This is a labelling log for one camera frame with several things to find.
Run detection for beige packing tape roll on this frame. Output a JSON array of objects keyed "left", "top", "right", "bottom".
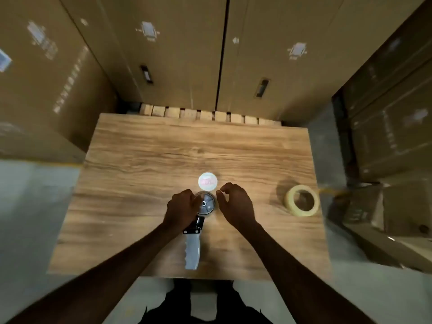
[{"left": 284, "top": 184, "right": 320, "bottom": 217}]

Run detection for person's right forearm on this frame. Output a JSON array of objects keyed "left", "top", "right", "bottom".
[{"left": 241, "top": 224, "right": 376, "bottom": 324}]

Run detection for small open cardboard box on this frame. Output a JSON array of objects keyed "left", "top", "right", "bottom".
[{"left": 328, "top": 179, "right": 432, "bottom": 274}]

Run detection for person's left hand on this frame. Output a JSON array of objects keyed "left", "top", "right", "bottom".
[{"left": 163, "top": 189, "right": 205, "bottom": 233}]

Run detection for large cardboard box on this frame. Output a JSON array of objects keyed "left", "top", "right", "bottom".
[
  {"left": 57, "top": 0, "right": 231, "bottom": 112},
  {"left": 216, "top": 0, "right": 430, "bottom": 126},
  {"left": 348, "top": 60, "right": 432, "bottom": 183},
  {"left": 0, "top": 0, "right": 119, "bottom": 164},
  {"left": 332, "top": 0, "right": 432, "bottom": 119}
]

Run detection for white round label disc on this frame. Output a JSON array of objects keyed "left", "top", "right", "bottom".
[{"left": 198, "top": 172, "right": 218, "bottom": 192}]

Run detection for person's right hand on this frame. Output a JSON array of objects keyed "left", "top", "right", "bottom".
[{"left": 216, "top": 182, "right": 261, "bottom": 233}]

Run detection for grey handheld tape dispenser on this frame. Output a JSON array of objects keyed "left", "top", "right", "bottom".
[{"left": 182, "top": 191, "right": 216, "bottom": 270}]

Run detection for wooden pallet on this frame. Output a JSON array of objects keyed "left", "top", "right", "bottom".
[{"left": 139, "top": 103, "right": 283, "bottom": 127}]

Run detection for person's black trousers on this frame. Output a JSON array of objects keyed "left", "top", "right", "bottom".
[{"left": 138, "top": 279, "right": 275, "bottom": 324}]

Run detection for person's left forearm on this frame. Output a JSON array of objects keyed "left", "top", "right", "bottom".
[{"left": 6, "top": 222, "right": 185, "bottom": 324}]

